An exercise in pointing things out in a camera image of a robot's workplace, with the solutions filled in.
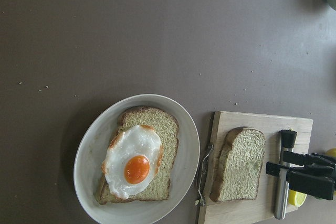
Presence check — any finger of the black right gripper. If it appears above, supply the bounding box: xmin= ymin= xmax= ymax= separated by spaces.
xmin=283 ymin=151 xmax=335 ymax=168
xmin=266 ymin=162 xmax=333 ymax=176

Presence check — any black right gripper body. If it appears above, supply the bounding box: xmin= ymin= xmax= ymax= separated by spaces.
xmin=286 ymin=165 xmax=335 ymax=200

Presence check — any bread slice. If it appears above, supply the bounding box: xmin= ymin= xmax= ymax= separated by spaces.
xmin=96 ymin=106 xmax=179 ymax=205
xmin=209 ymin=127 xmax=266 ymax=202

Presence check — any yellow lemon near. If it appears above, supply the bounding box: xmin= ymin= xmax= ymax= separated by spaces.
xmin=325 ymin=147 xmax=336 ymax=157

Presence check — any steel muddler black tip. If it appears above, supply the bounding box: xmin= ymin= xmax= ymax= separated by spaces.
xmin=274 ymin=129 xmax=297 ymax=220

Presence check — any half lemon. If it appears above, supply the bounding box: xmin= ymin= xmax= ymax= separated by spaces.
xmin=288 ymin=189 xmax=307 ymax=207

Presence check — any wooden cutting board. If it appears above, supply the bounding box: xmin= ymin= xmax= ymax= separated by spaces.
xmin=198 ymin=111 xmax=313 ymax=223

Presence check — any fried egg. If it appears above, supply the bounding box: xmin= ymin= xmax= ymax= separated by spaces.
xmin=101 ymin=125 xmax=163 ymax=200

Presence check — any white oval plate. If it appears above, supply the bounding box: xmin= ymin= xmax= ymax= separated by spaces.
xmin=73 ymin=94 xmax=200 ymax=223

